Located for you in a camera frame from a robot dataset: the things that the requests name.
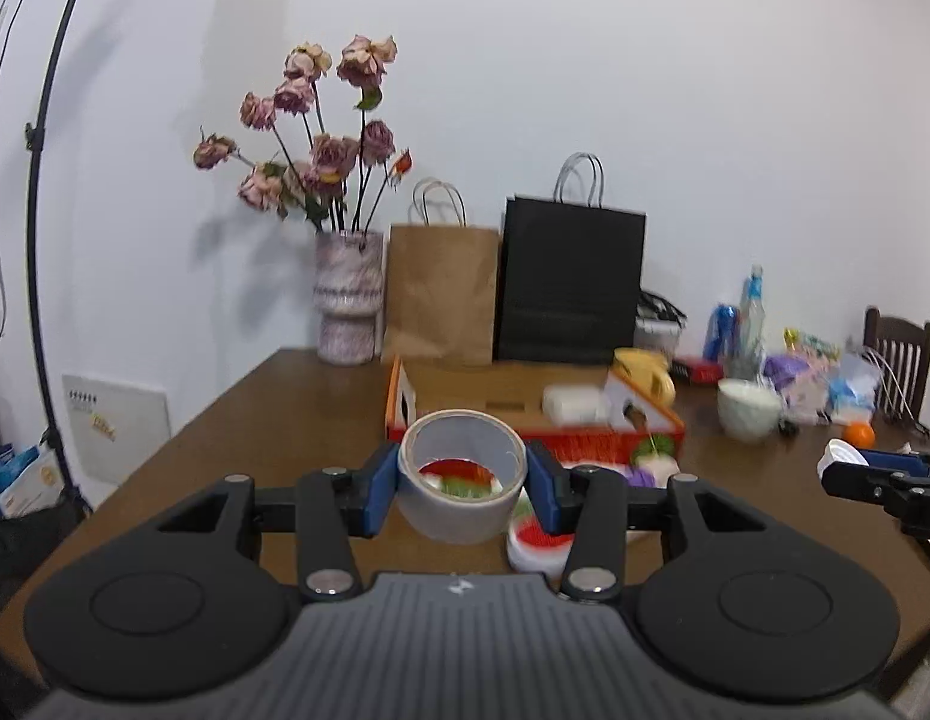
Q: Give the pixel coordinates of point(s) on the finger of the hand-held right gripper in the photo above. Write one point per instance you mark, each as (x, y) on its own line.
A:
(859, 481)

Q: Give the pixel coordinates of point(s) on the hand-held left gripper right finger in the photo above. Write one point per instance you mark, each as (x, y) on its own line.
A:
(544, 495)

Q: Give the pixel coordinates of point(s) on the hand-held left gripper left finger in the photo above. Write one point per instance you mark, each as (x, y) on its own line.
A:
(381, 491)

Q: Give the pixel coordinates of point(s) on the white container with red lid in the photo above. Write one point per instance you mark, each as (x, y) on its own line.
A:
(536, 544)

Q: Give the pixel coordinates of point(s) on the grey tape roll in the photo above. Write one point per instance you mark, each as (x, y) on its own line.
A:
(450, 519)

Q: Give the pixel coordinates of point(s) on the orange-sided cardboard box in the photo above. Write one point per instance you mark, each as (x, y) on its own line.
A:
(469, 388)

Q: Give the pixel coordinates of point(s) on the orange fruit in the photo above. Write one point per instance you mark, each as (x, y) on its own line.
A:
(859, 435)

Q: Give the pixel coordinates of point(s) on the translucent white plastic box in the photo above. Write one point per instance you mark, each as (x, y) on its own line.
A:
(576, 403)

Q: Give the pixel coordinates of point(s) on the purple package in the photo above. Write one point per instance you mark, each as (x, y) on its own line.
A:
(786, 369)

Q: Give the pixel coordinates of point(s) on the dark wooden chair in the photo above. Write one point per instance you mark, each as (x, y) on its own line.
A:
(896, 345)

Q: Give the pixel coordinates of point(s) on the colourful candy pack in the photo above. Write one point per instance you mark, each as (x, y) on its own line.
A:
(810, 345)

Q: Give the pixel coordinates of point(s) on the yellow mug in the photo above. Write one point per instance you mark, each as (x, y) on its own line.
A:
(645, 373)

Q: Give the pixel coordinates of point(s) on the clear bottle with blue cap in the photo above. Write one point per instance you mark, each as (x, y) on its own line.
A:
(750, 330)

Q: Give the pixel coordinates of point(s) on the red flat box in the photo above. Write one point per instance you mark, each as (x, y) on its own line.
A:
(697, 370)

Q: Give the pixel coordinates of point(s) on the pink mottled vase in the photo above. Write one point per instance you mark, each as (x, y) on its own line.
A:
(349, 292)

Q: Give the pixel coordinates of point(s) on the blue can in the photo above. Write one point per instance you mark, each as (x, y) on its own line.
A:
(721, 334)

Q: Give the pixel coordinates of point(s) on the clear container with black lid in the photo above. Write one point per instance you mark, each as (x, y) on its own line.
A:
(660, 330)

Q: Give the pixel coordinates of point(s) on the brown paper bag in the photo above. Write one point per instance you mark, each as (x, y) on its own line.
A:
(442, 292)

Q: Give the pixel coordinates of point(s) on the black paper bag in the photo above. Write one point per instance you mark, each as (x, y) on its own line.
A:
(570, 285)

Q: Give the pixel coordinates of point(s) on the dried pink roses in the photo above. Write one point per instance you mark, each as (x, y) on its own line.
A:
(330, 154)

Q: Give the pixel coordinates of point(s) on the blue and white boxes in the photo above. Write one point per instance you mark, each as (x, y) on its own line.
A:
(19, 480)

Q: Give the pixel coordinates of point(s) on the black light stand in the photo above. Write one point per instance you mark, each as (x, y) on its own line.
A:
(37, 187)

